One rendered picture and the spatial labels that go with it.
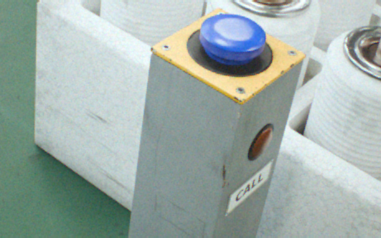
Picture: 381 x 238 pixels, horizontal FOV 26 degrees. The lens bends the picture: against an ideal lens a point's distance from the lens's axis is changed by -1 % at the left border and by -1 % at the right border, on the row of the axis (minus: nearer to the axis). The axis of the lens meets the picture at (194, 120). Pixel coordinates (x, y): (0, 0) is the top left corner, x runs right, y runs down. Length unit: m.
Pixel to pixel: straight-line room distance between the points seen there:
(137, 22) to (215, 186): 0.27
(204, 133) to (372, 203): 0.18
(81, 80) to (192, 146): 0.29
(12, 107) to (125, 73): 0.24
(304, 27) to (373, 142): 0.11
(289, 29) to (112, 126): 0.21
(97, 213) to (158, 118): 0.32
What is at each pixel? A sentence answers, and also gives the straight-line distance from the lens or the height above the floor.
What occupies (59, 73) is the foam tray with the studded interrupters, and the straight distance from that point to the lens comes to 0.81.
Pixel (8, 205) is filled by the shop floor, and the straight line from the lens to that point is 0.83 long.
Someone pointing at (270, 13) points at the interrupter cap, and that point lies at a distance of 0.67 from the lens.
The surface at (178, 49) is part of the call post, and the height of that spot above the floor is 0.31.
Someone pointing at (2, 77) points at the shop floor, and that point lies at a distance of 0.99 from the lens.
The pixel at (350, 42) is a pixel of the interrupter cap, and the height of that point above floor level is 0.25.
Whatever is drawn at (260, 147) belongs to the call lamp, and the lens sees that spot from 0.52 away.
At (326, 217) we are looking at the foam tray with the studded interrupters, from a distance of 0.67.
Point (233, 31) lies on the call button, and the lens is 0.50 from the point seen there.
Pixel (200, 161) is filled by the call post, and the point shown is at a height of 0.25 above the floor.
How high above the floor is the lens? 0.60
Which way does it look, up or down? 39 degrees down
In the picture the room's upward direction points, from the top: 10 degrees clockwise
